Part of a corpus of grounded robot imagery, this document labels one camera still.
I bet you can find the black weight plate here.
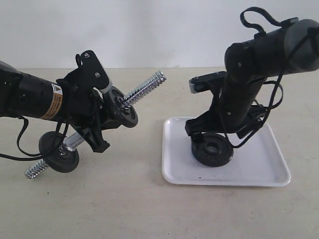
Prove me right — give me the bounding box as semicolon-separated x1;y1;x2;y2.
105;86;138;128
38;131;79;173
191;133;234;167

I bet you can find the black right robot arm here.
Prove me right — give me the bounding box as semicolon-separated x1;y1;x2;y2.
185;19;319;139

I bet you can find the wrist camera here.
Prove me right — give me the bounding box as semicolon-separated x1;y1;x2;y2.
188;71;226;95
75;50;112;94

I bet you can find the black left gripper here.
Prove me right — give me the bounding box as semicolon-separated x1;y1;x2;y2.
56;69;124;152

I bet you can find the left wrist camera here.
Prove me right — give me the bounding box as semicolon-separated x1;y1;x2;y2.
75;50;112;94

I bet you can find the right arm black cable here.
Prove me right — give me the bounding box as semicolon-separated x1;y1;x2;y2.
221;6;315;149

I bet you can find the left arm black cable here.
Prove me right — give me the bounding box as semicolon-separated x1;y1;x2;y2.
0;82;100;161

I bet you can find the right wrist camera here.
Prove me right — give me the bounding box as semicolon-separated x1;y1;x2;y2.
188;71;226;95

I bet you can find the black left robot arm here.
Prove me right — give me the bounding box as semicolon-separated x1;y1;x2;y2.
0;59;123;152

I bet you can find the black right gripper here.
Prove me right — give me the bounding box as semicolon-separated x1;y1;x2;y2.
184;89;266;141

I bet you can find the white plastic tray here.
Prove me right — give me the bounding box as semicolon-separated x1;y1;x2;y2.
161;117;291;187

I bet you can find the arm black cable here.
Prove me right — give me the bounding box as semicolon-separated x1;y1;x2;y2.
0;82;100;161
221;6;315;149

